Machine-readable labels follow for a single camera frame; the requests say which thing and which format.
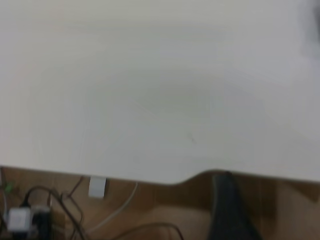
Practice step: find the white rectangular tag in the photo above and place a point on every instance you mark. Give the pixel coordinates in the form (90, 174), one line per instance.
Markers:
(97, 187)

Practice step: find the black power strip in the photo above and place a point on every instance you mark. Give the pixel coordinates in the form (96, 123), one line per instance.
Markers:
(41, 222)

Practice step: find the grey white power adapter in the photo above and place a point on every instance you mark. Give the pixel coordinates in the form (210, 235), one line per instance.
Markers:
(18, 220)

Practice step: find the dark tapered post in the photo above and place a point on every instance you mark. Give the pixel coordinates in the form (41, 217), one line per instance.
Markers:
(230, 212)

